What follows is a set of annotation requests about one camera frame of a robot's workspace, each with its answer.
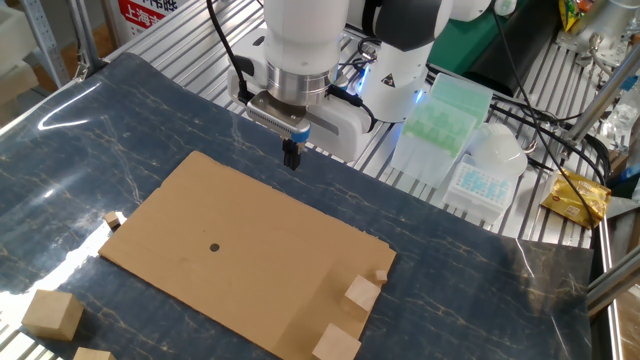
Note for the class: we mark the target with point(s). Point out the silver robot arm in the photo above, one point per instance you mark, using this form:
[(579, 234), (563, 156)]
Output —
[(607, 22)]

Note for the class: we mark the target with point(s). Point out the slanted aluminium post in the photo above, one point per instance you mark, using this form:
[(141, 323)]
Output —
[(600, 100)]

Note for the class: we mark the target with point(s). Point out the white foam box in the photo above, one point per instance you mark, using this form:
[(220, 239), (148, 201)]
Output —
[(15, 40)]

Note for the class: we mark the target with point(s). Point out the small wooden cube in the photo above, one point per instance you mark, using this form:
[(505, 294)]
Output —
[(112, 220), (381, 276)]

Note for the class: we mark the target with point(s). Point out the yellow green snack packet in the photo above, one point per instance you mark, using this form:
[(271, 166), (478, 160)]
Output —
[(570, 12)]

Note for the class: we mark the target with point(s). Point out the black foam sheet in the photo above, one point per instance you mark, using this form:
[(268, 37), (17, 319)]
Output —
[(520, 45)]

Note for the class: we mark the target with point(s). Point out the brown cardboard sheet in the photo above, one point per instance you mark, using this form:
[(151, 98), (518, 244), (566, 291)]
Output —
[(250, 215)]

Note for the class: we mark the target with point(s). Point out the grey perforated shelf post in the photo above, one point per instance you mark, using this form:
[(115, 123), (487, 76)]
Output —
[(47, 45)]

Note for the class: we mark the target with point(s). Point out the aluminium frame profile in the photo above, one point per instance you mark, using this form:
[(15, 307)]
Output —
[(615, 287)]

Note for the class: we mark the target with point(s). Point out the white plastic bowl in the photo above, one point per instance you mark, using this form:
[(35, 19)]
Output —
[(500, 147)]

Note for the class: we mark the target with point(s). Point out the medium wooden cube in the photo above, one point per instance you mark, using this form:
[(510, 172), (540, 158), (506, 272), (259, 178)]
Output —
[(361, 295)]

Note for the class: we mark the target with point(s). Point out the gold snack packet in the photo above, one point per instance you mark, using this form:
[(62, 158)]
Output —
[(575, 197)]

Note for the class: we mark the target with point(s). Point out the dark blue marble mat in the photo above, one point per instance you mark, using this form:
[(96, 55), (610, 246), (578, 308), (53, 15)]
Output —
[(450, 280)]

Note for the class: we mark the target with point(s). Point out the blue white pipette tip box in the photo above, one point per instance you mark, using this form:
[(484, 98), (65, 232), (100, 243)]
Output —
[(477, 190)]

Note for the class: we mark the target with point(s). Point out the red white sign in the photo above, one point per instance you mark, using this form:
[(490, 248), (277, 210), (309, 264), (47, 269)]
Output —
[(145, 15)]

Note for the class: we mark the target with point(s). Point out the black dot marker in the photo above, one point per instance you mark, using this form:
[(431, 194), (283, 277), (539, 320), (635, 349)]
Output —
[(214, 247)]

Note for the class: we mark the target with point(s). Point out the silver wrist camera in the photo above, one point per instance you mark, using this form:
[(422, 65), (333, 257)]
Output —
[(275, 117)]

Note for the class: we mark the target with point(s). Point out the green pipette tip box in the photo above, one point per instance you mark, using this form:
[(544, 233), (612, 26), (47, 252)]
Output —
[(435, 135)]

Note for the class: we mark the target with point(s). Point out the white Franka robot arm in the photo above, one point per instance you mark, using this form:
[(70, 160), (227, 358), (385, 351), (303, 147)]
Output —
[(305, 40)]

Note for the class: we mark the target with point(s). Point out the large wooden cube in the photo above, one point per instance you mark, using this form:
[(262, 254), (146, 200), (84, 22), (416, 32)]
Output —
[(52, 315), (336, 346), (94, 355)]

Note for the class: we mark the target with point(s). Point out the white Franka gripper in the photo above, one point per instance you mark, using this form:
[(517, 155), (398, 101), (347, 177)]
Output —
[(345, 135)]

